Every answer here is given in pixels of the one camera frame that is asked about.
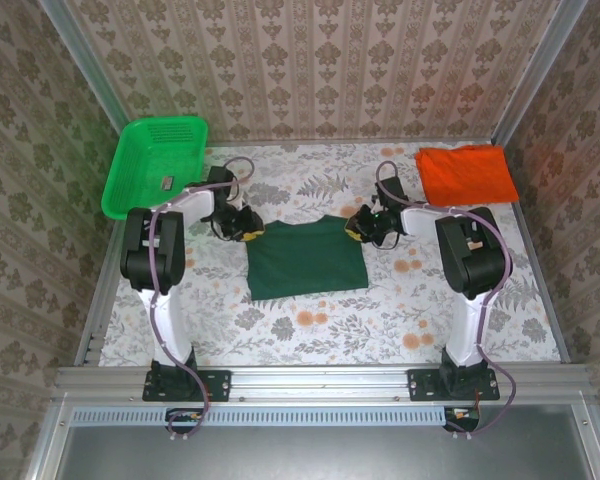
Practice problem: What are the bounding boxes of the dark green t-shirt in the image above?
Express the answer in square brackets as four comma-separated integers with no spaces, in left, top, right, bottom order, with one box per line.
[244,215,371,302]

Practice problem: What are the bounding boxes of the floral printed table cover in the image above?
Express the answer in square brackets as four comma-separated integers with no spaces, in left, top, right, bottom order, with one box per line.
[97,142,562,367]

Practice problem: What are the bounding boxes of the folded orange t-shirt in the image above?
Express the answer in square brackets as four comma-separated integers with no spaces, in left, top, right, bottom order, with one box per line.
[413,144,521,207]

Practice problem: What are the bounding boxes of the green plastic basket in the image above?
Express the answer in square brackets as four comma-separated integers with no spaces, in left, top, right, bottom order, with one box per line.
[101,115,210,222]

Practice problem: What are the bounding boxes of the small black connector board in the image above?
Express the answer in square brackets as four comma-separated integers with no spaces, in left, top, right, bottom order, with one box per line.
[164,407,206,437]
[443,405,481,433]

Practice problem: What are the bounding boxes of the grey metal panel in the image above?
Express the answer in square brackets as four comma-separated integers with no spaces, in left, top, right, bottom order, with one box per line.
[27,403,600,480]

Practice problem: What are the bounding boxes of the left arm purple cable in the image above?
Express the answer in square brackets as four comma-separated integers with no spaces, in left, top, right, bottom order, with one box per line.
[148,156,255,444]

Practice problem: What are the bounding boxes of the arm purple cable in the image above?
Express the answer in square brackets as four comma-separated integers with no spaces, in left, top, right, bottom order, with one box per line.
[375,160,517,441]
[148,156,255,444]

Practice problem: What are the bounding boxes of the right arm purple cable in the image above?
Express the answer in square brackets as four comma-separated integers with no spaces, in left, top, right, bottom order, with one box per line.
[375,160,517,441]

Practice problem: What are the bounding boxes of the aluminium mounting rail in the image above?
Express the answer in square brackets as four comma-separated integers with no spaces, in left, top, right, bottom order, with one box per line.
[54,364,594,402]

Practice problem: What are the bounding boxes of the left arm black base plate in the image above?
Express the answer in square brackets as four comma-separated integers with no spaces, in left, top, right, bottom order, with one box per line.
[142,368,232,403]

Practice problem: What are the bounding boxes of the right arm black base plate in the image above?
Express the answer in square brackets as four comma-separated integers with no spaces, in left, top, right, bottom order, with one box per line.
[408,368,500,403]

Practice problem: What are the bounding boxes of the grey slotted cable duct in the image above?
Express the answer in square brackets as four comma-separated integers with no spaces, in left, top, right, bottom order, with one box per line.
[72,405,444,428]

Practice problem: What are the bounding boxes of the aluminium frame post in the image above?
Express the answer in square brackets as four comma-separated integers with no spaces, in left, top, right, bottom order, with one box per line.
[37,0,129,137]
[490,0,590,145]

